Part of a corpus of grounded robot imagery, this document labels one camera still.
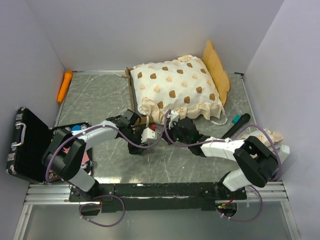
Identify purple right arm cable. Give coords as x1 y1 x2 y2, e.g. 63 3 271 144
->
162 109 282 224

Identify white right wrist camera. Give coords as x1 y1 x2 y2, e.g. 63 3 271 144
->
166 110 180 125

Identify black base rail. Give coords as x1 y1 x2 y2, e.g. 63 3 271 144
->
69 182 247 213

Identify bear print bed mattress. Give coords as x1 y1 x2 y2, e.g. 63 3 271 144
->
112 54 229 126

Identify blue round cap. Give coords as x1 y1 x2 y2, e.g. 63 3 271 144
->
71 124 82 132

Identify small bear print pillow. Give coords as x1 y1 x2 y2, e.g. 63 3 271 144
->
237 128 285 148

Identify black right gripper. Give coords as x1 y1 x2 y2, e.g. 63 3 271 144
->
160 120 191 146

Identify aluminium frame rail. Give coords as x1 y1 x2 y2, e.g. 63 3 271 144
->
23 181 289 205

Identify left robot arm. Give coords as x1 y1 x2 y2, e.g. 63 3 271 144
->
42 109 154 201

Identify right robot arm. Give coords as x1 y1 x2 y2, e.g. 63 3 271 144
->
164 117 281 199

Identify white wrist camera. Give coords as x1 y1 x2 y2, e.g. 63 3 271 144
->
141 127 160 145
166 110 180 125

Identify pink paper sheets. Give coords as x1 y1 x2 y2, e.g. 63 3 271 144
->
47 146 90 179

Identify white lint roller box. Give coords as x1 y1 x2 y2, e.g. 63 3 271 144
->
270 144 290 182

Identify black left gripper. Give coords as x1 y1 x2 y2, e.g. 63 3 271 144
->
122 126 148 155

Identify wooden pet bed frame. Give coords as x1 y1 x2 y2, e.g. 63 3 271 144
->
123 39 232 126

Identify black open carrying case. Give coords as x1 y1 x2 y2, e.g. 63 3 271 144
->
6 107 91 184

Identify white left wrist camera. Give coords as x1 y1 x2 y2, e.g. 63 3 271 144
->
141 127 160 145

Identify orange plastic carrot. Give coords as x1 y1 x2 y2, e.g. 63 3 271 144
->
56 70 73 104

